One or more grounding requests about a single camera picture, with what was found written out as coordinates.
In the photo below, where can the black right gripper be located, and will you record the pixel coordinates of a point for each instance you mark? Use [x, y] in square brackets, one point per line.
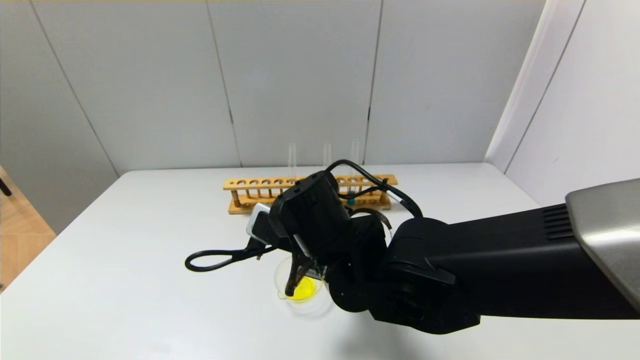
[303, 254]

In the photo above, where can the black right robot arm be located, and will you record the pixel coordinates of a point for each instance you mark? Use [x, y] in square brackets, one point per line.
[500, 265]

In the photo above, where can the wooden test tube rack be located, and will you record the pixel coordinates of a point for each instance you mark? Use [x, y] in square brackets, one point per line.
[245, 184]

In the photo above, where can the blue pigment glass test tube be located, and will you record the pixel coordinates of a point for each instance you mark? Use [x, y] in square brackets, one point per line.
[291, 160]
[354, 152]

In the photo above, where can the red pigment glass test tube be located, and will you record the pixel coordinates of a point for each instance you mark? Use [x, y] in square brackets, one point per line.
[326, 155]

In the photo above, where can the clear glass beaker dish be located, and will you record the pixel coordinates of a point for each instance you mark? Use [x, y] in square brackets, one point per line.
[315, 306]

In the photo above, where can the black floor object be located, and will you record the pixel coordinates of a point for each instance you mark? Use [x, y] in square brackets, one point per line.
[4, 186]

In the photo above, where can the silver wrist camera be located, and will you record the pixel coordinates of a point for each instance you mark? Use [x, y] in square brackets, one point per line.
[257, 220]

